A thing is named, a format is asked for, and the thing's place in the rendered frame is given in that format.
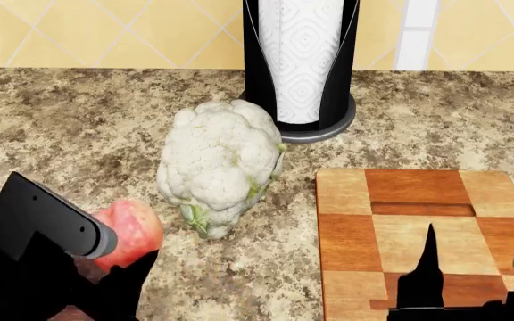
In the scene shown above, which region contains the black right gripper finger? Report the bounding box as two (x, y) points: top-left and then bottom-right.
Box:
(394, 222), (445, 310)

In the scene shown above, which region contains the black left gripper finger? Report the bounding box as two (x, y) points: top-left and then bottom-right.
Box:
(60, 250), (160, 321)

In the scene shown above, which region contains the checkered wooden cutting board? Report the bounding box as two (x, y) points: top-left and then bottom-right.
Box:
(314, 168), (514, 321)

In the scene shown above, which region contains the white cauliflower head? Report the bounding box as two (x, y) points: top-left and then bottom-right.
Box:
(156, 99), (287, 241)

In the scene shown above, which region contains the black paper towel holder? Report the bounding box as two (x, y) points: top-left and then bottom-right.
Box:
(238, 0), (357, 145)

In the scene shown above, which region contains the white paper towel roll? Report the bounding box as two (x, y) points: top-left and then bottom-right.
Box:
(256, 0), (344, 123)

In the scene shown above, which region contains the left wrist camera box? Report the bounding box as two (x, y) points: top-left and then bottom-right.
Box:
(0, 171), (120, 265)

